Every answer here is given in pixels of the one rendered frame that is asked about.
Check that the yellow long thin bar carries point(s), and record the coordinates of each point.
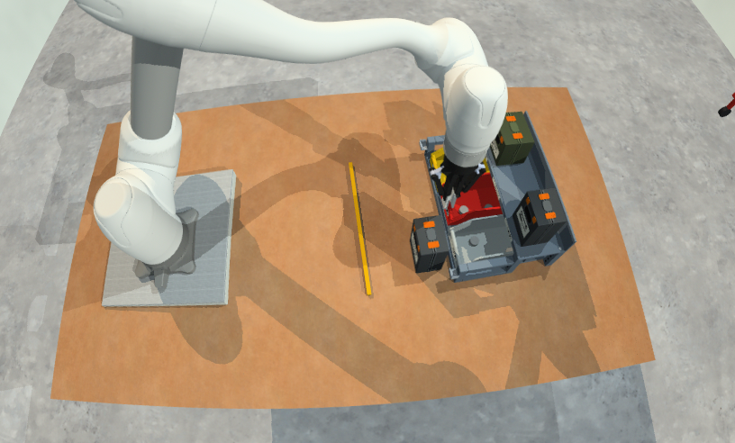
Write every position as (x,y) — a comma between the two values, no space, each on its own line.
(361,241)

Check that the red bin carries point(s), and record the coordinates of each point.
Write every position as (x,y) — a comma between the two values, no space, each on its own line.
(481,193)

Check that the black tool case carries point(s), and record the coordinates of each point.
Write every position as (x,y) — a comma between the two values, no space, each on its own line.
(538,217)

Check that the grey open bin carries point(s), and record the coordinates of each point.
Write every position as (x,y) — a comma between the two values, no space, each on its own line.
(493,238)

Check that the grey metal shelf rack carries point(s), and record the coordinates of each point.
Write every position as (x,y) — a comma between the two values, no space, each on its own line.
(513,183)

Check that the yellow open bin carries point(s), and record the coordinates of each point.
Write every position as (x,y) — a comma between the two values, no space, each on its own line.
(438,156)

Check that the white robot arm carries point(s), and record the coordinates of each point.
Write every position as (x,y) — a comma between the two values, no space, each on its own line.
(137,212)

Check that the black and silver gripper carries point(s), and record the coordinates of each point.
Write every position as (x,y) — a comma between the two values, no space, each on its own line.
(453,179)

